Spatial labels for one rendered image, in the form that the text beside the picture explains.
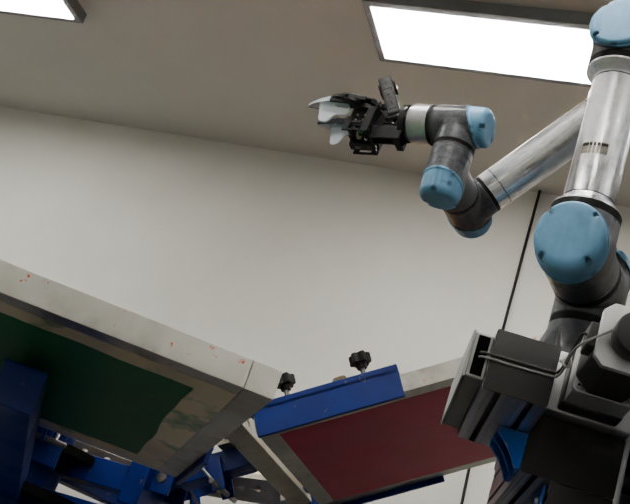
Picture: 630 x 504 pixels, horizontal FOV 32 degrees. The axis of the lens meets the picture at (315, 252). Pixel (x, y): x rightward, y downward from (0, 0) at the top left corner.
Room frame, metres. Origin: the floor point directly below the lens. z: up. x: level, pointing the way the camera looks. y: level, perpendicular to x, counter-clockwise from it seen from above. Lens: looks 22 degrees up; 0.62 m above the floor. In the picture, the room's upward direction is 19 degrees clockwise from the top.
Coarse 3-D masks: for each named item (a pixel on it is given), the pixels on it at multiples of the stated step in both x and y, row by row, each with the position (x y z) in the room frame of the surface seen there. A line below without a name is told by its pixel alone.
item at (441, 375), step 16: (432, 368) 2.06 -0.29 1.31; (448, 368) 2.05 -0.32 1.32; (416, 384) 2.07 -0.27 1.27; (432, 384) 2.06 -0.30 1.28; (448, 384) 2.07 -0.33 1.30; (336, 416) 2.14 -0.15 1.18; (256, 432) 2.17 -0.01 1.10; (272, 448) 2.26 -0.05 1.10; (288, 448) 2.28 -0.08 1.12; (288, 464) 2.37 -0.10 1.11; (480, 464) 2.58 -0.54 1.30; (304, 480) 2.49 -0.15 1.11; (416, 480) 2.62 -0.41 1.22; (320, 496) 2.62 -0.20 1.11; (352, 496) 2.66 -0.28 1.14
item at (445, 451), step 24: (456, 432) 2.34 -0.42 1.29; (360, 456) 2.39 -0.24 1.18; (384, 456) 2.42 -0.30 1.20; (408, 456) 2.44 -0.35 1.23; (432, 456) 2.47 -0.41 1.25; (456, 456) 2.49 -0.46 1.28; (480, 456) 2.52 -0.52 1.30; (336, 480) 2.52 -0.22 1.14; (360, 480) 2.55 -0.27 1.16; (384, 480) 2.58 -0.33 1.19
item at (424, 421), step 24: (384, 408) 2.14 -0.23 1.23; (408, 408) 2.16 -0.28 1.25; (432, 408) 2.18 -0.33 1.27; (288, 432) 2.19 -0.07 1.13; (312, 432) 2.21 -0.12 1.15; (336, 432) 2.23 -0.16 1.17; (360, 432) 2.25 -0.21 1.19; (384, 432) 2.27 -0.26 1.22; (408, 432) 2.29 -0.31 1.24; (432, 432) 2.32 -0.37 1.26; (312, 456) 2.35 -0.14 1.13; (336, 456) 2.37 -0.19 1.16
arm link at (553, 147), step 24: (576, 120) 1.72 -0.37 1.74; (528, 144) 1.76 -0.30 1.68; (552, 144) 1.74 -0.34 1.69; (504, 168) 1.78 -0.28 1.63; (528, 168) 1.76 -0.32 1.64; (552, 168) 1.77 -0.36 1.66; (480, 192) 1.80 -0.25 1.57; (504, 192) 1.79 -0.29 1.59; (456, 216) 1.81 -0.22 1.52; (480, 216) 1.82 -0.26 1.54
